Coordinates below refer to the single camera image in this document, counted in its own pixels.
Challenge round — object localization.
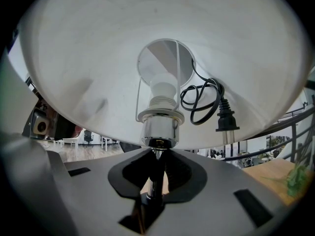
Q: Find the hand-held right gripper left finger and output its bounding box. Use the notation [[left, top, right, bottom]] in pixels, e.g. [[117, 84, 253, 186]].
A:
[[46, 147, 160, 236]]

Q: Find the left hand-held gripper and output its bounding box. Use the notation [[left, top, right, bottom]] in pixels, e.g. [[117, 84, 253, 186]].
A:
[[21, 99, 82, 141]]

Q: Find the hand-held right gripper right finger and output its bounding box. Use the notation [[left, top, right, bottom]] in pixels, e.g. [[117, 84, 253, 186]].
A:
[[141, 148, 292, 236]]

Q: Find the black lamp power cord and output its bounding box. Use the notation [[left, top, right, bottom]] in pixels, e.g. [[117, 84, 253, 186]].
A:
[[180, 57, 241, 143]]

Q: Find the white shade table lamp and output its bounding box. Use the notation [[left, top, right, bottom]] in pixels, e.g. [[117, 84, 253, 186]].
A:
[[17, 0, 314, 206]]

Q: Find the black office chair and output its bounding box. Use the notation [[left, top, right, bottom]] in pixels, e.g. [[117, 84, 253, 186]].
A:
[[83, 129, 95, 145]]

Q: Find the white table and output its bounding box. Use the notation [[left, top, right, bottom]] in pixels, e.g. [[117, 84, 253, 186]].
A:
[[100, 135, 122, 152]]

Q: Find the green plant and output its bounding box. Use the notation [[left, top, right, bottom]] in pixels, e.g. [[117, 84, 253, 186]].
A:
[[262, 163, 311, 198]]

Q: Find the black metal railing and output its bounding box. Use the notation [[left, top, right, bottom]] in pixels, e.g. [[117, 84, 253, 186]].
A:
[[221, 101, 315, 170]]

